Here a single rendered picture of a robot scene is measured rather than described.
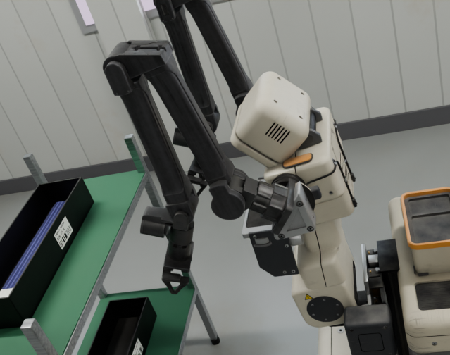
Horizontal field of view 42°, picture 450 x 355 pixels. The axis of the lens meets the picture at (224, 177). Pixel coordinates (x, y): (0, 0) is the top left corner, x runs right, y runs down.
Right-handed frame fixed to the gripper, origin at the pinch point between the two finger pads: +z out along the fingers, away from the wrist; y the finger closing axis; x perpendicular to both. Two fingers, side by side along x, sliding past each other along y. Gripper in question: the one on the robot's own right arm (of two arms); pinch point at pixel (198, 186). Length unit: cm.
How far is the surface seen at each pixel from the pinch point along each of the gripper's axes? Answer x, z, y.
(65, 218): -38.9, 14.2, 14.7
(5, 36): -165, 52, -176
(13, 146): -165, 137, -177
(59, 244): -37.1, 17.0, 23.5
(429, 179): 105, 56, -131
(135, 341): -13, 67, 13
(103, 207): -31.9, 19.1, -0.6
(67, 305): -25, 17, 45
